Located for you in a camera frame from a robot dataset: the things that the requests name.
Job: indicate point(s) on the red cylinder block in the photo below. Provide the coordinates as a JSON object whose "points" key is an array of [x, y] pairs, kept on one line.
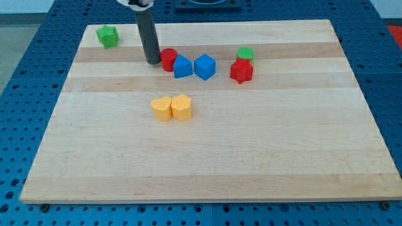
{"points": [[168, 57]]}

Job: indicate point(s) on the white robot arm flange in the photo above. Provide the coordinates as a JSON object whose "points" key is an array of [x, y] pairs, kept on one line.
{"points": [[137, 5]]}

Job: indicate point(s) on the blue cube block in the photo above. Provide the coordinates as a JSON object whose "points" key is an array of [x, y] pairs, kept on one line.
{"points": [[205, 66]]}

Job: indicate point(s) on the yellow hexagon block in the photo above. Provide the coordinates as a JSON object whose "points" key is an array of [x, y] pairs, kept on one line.
{"points": [[181, 107]]}

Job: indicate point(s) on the yellow heart block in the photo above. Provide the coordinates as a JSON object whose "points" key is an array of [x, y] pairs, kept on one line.
{"points": [[162, 108]]}

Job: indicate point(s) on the blue triangular prism block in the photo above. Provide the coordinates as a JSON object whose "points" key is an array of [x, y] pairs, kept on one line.
{"points": [[182, 67]]}

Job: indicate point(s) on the red star block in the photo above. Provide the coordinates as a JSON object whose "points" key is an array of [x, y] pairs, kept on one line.
{"points": [[241, 70]]}

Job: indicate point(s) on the green cylinder block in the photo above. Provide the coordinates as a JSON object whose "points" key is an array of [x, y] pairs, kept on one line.
{"points": [[246, 53]]}

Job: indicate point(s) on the light wooden board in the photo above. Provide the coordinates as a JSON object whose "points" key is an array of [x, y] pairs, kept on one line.
{"points": [[299, 131]]}

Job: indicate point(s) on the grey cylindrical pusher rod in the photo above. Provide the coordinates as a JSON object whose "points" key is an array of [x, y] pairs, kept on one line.
{"points": [[147, 31]]}

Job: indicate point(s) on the green star block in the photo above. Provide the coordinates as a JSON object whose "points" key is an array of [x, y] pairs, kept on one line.
{"points": [[108, 36]]}

